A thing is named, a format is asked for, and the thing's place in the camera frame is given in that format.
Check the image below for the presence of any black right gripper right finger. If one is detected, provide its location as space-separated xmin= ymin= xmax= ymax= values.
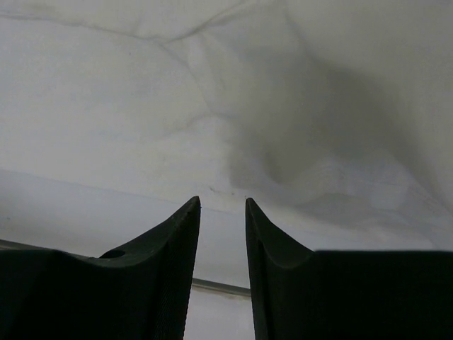
xmin=245 ymin=199 xmax=452 ymax=339

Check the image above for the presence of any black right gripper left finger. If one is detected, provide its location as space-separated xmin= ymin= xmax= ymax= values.
xmin=1 ymin=197 xmax=201 ymax=339

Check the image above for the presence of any cream white t-shirt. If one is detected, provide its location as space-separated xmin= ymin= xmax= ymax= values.
xmin=1 ymin=1 xmax=452 ymax=249

